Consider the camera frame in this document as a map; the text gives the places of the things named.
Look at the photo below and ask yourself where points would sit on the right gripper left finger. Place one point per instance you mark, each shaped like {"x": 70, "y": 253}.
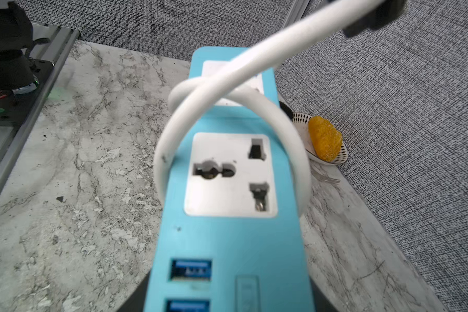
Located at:
{"x": 136, "y": 302}

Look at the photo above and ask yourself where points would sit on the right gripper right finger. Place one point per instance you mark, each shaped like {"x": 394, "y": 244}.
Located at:
{"x": 321, "y": 302}

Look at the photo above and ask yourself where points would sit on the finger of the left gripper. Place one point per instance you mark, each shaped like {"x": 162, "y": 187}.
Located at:
{"x": 383, "y": 15}

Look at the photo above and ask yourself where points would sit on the teal power strip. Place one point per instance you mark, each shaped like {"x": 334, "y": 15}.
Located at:
{"x": 230, "y": 237}

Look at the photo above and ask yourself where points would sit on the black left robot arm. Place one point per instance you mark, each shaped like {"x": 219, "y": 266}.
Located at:
{"x": 17, "y": 42}

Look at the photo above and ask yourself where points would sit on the patterned white bowl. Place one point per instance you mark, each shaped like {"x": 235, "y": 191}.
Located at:
{"x": 301, "y": 121}

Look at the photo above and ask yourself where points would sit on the black cup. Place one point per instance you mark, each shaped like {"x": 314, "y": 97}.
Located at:
{"x": 286, "y": 109}

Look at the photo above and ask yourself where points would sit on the orange food piece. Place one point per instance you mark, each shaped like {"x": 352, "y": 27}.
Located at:
{"x": 326, "y": 139}

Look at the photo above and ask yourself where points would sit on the aluminium enclosure frame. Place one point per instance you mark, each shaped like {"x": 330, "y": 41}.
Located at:
{"x": 295, "y": 12}

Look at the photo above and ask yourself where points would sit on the green handled fork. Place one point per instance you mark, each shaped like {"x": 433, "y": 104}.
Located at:
{"x": 323, "y": 177}

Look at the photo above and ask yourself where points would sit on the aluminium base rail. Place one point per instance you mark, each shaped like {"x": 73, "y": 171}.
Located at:
{"x": 19, "y": 109}

